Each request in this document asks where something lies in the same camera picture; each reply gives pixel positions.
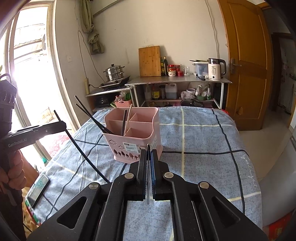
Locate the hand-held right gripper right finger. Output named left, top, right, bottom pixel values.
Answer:
left=151, top=149, right=270, bottom=241

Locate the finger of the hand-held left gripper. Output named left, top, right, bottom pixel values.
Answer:
left=35, top=122, right=67, bottom=144
left=10, top=125, right=47, bottom=136

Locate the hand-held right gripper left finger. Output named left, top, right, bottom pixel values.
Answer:
left=26, top=149, right=148, bottom=241

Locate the pink plastic utensil basket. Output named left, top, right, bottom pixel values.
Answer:
left=102, top=107, right=163, bottom=164

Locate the light wooden chopstick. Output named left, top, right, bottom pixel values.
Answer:
left=122, top=104, right=133, bottom=136

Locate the person's left hand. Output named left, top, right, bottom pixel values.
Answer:
left=0, top=150, right=27, bottom=193

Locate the glass balcony door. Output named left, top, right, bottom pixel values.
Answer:
left=0, top=0, right=93, bottom=163

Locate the black smartphone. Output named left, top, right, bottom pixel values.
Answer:
left=25, top=173, right=51, bottom=208

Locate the blue plaid blanket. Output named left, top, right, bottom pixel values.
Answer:
left=24, top=106, right=263, bottom=241

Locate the small pink basket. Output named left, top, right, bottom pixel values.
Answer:
left=115, top=91, right=133, bottom=108

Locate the black induction cooker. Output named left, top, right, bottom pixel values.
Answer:
left=99, top=76, right=131, bottom=89

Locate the black lidded pan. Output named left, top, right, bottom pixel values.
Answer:
left=180, top=98, right=204, bottom=107

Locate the white plastic jug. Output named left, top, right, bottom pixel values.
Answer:
left=165, top=83, right=178, bottom=100

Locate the steel steamer pot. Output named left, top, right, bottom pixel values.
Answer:
left=103, top=64, right=125, bottom=82

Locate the metal top side table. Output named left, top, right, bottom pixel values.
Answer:
left=125, top=76, right=232, bottom=109

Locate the bundle of plastic bags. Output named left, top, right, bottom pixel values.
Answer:
left=195, top=83, right=212, bottom=100

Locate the hanging beige cloth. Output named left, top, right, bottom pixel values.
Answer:
left=80, top=0, right=104, bottom=55

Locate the bamboo cutting board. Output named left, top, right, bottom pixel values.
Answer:
left=138, top=46, right=162, bottom=77

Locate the clear plastic storage container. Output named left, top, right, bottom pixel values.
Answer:
left=190, top=60, right=209, bottom=77

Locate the white electric kettle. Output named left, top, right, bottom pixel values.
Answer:
left=207, top=58, right=226, bottom=81

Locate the grey refrigerator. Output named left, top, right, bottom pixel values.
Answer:
left=258, top=134, right=296, bottom=229

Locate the wooden door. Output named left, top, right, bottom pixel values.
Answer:
left=217, top=0, right=273, bottom=131

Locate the thin wall cable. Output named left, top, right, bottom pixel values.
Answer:
left=205, top=0, right=221, bottom=61
left=77, top=30, right=89, bottom=80

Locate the metal door handle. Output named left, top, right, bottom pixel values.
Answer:
left=229, top=58, right=242, bottom=74

